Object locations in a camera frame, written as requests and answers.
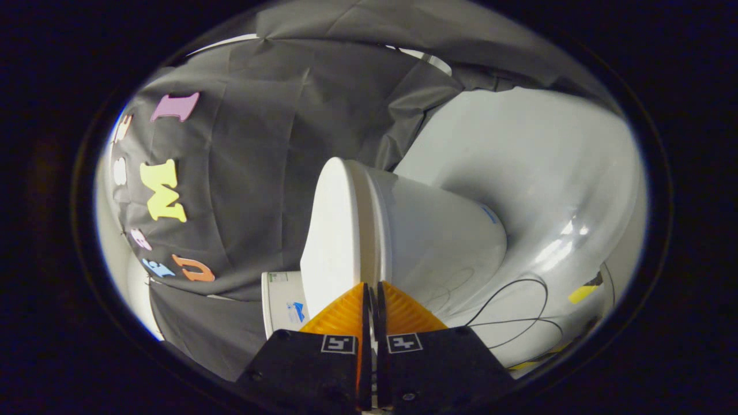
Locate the white toilet tank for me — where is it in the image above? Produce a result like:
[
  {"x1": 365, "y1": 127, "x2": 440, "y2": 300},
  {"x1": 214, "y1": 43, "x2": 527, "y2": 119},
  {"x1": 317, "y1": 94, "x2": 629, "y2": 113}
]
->
[{"x1": 261, "y1": 270, "x2": 312, "y2": 341}]

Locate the white toilet lid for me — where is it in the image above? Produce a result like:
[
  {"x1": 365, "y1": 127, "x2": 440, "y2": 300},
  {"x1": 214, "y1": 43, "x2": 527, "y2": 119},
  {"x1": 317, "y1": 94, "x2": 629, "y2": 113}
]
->
[{"x1": 299, "y1": 157, "x2": 382, "y2": 319}]

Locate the white toilet bowl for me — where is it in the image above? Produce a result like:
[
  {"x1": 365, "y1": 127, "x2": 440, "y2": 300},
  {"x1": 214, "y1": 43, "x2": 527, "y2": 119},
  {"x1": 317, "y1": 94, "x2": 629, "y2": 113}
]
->
[{"x1": 363, "y1": 164, "x2": 509, "y2": 329}]

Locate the yellow and black tape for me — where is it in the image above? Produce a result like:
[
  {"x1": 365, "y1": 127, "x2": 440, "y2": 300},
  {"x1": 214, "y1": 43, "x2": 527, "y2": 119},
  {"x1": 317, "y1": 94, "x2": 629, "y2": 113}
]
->
[{"x1": 568, "y1": 273, "x2": 604, "y2": 305}]

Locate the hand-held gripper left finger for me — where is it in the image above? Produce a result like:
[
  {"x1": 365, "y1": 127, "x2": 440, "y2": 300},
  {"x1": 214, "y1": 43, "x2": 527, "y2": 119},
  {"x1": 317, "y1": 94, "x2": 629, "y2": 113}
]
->
[{"x1": 235, "y1": 281, "x2": 372, "y2": 413}]

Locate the black backdrop cloth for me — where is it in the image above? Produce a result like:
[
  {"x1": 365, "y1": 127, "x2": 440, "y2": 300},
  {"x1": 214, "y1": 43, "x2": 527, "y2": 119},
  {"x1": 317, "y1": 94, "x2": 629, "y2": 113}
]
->
[{"x1": 108, "y1": 0, "x2": 583, "y2": 382}]

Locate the thin black cable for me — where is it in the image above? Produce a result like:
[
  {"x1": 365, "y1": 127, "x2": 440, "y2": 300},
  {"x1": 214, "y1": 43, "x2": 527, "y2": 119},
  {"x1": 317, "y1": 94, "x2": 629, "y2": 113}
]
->
[{"x1": 466, "y1": 277, "x2": 564, "y2": 353}]

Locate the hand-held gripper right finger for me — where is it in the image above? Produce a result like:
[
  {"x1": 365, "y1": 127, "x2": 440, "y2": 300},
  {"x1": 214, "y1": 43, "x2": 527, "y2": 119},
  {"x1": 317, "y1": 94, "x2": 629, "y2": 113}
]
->
[{"x1": 376, "y1": 281, "x2": 515, "y2": 411}]

